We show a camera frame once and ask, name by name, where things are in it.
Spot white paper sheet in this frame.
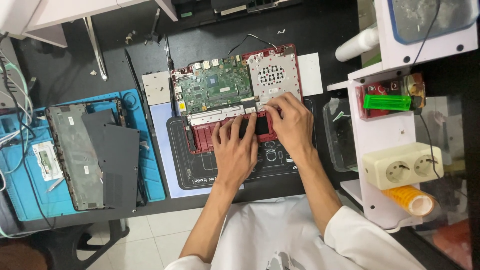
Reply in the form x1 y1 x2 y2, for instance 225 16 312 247
297 52 324 97

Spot white shelf unit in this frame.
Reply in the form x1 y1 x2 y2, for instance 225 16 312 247
326 0 480 234

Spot person's white shirt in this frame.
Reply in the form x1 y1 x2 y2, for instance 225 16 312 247
164 195 427 270

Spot black printed repair mat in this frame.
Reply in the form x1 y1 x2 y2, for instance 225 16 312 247
167 98 318 190

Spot white screw pad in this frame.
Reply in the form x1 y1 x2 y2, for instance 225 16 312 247
142 71 172 106

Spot blue-rimmed clear tub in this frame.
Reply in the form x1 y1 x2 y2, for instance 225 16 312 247
388 0 480 46

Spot red open laptop base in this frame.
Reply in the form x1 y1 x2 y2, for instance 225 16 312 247
170 43 304 155

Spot silver metal table leg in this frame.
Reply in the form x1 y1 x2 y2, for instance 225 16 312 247
83 16 109 82

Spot thin black antenna cable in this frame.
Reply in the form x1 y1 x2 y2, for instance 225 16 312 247
227 33 278 56

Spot cream double power socket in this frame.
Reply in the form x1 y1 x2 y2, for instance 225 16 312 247
361 142 445 191

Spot dark laptop chassis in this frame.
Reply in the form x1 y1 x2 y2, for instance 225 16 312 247
172 0 302 20

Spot orange tape roll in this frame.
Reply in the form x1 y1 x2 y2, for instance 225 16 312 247
381 184 436 218

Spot silver tweezers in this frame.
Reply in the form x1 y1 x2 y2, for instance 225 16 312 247
46 178 65 193

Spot black touchpad board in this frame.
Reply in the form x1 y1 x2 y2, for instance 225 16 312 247
238 115 271 139

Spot black stool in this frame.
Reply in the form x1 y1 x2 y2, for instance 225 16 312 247
0 219 130 270

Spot clear plastic container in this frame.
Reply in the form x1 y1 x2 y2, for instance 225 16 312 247
323 98 359 173

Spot dark grey laptop panel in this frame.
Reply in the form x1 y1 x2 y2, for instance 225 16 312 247
81 108 140 213

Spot green plastic box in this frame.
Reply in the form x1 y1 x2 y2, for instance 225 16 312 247
362 94 412 112

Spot white plastic bottle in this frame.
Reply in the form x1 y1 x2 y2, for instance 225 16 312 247
334 25 380 63

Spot grey laptop bottom cover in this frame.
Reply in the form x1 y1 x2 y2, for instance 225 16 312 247
44 99 127 211

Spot black power cable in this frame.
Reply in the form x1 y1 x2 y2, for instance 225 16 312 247
412 0 442 180

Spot pale lavender sheet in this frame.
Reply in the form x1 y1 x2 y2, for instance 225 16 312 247
150 102 245 199

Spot person's right hand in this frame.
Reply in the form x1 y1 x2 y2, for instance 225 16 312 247
262 92 316 159

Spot silver perforated metal plate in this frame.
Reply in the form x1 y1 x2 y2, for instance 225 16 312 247
247 52 301 103

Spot green laptop motherboard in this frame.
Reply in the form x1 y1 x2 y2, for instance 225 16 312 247
175 55 254 113

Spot blue silicone repair mat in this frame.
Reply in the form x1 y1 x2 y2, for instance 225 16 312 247
0 88 166 222

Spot white table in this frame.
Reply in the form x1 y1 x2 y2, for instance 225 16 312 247
0 0 179 48

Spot red plastic box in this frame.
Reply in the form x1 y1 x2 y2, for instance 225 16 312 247
355 80 414 120

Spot bundle of white green cables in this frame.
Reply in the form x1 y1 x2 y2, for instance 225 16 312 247
0 33 39 239

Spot person's left hand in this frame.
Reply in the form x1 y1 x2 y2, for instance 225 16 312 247
211 112 260 185

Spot small white electronic module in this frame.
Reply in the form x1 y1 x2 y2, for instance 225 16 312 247
31 141 64 182

